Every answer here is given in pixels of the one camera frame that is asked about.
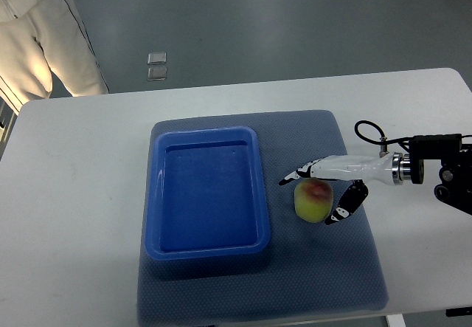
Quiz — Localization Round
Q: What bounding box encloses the yellow red peach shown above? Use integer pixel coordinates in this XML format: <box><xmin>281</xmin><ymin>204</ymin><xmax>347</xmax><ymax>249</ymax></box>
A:
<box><xmin>294</xmin><ymin>179</ymin><xmax>333</xmax><ymax>223</ymax></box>

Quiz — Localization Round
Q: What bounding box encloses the blue plastic tray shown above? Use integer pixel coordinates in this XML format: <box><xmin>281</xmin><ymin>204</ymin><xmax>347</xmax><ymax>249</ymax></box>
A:
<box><xmin>144</xmin><ymin>126</ymin><xmax>271</xmax><ymax>262</ymax></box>

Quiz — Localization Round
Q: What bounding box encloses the grey blue mat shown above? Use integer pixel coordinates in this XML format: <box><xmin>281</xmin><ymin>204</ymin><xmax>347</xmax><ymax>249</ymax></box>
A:
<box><xmin>137</xmin><ymin>110</ymin><xmax>388</xmax><ymax>326</ymax></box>

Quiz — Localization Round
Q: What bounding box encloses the metal floor plate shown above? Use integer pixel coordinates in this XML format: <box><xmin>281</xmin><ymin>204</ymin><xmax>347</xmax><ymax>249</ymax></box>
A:
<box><xmin>147</xmin><ymin>52</ymin><xmax>167</xmax><ymax>65</ymax></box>
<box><xmin>147</xmin><ymin>66</ymin><xmax>167</xmax><ymax>81</ymax></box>

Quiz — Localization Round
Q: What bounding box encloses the white table leg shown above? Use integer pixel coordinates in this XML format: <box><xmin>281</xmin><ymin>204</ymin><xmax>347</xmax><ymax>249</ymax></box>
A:
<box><xmin>386</xmin><ymin>314</ymin><xmax>406</xmax><ymax>327</ymax></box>

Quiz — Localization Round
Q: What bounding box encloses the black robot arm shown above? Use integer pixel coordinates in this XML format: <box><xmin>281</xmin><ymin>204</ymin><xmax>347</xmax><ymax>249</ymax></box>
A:
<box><xmin>392</xmin><ymin>134</ymin><xmax>471</xmax><ymax>215</ymax></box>

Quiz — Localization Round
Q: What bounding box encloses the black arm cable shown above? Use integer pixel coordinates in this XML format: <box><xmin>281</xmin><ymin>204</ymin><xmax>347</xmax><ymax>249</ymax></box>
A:
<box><xmin>354</xmin><ymin>120</ymin><xmax>410</xmax><ymax>157</ymax></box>

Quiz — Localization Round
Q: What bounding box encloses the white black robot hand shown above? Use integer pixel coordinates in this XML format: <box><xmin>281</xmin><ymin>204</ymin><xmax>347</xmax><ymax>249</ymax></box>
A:
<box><xmin>279</xmin><ymin>154</ymin><xmax>398</xmax><ymax>225</ymax></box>

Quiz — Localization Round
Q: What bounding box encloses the person in white clothes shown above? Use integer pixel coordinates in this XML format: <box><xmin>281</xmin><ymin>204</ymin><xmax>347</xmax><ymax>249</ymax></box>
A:
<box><xmin>1</xmin><ymin>0</ymin><xmax>109</xmax><ymax>114</ymax></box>

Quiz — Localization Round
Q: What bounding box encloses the upper metal floor plate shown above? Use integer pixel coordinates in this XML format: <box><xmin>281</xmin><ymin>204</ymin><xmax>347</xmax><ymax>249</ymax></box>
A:
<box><xmin>147</xmin><ymin>52</ymin><xmax>167</xmax><ymax>65</ymax></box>

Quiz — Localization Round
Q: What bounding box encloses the lower metal floor plate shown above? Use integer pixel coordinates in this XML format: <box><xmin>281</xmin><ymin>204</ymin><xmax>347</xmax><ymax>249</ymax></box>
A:
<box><xmin>147</xmin><ymin>66</ymin><xmax>167</xmax><ymax>81</ymax></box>

